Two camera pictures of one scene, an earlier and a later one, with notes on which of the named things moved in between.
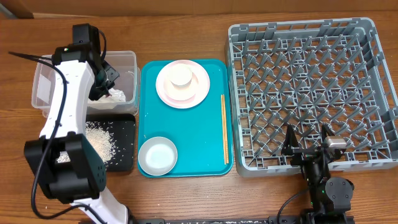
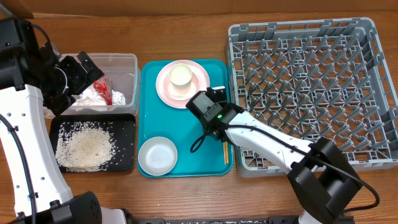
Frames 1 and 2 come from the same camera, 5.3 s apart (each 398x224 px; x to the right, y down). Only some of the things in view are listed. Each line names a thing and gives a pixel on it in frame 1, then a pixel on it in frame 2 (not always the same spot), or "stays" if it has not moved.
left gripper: x=112 y=74 -> x=69 y=64
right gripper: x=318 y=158 -> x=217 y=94
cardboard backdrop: x=27 y=9 stays
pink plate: x=203 y=86 stays
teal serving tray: x=196 y=132 stays
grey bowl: x=158 y=155 stays
